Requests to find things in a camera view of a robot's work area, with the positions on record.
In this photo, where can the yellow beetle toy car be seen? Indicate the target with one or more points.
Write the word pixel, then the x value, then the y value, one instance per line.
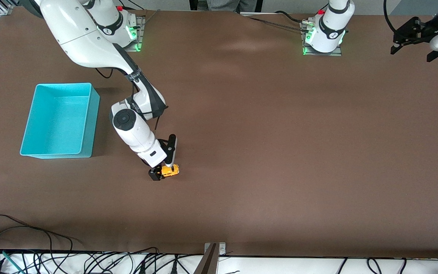
pixel 171 172

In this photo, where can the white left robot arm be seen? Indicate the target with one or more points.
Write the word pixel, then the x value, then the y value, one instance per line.
pixel 331 30

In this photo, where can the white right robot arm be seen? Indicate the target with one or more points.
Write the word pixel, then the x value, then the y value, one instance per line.
pixel 82 42

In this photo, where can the brown table mat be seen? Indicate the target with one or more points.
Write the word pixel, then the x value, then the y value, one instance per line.
pixel 242 152

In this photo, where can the black power plug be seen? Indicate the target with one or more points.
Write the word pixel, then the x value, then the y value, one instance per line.
pixel 142 267
pixel 174 266

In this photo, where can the teal plastic bin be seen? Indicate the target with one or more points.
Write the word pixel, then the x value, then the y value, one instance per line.
pixel 59 121

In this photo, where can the white lower ledge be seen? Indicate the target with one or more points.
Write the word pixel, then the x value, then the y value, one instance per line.
pixel 280 266

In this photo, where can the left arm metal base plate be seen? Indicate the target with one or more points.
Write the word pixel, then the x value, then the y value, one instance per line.
pixel 335 54

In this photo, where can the grey metal bracket plate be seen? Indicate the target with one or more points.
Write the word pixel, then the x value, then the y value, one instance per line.
pixel 222 249

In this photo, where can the grey metal stand post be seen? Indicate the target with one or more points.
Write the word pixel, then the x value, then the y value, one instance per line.
pixel 207 262

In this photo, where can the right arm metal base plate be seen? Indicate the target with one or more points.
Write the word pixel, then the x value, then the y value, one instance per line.
pixel 141 34

